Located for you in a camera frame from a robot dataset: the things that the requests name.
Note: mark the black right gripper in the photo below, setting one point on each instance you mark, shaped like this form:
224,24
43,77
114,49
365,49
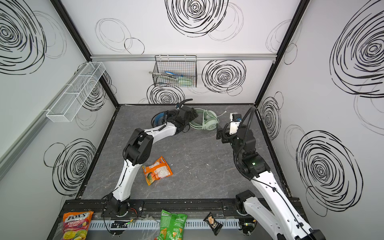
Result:
225,134

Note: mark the mint green headphones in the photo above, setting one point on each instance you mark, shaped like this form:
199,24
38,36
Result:
209,120

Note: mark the black gaming headphones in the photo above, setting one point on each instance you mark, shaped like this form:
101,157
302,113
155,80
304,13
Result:
161,118

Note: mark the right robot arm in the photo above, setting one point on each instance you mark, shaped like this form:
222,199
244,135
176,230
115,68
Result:
280,219

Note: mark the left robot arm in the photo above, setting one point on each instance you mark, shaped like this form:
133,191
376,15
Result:
138,150

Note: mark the orange snack packet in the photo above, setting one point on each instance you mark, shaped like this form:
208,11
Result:
158,170

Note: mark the blue item in basket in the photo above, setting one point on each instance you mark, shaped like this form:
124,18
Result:
170,74

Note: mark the small dark snack packet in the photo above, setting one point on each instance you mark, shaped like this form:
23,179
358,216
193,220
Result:
213,223

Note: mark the green chips bag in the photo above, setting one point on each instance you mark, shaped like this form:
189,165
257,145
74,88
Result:
172,226

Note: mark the Fox's fruits candy bag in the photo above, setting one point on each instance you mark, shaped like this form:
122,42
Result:
76,225

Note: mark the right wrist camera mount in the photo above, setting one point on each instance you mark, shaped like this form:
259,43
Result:
235,122

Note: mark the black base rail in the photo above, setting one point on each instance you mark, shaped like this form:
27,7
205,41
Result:
221,208

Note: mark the black wire basket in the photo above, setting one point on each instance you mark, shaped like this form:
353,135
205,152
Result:
185,65

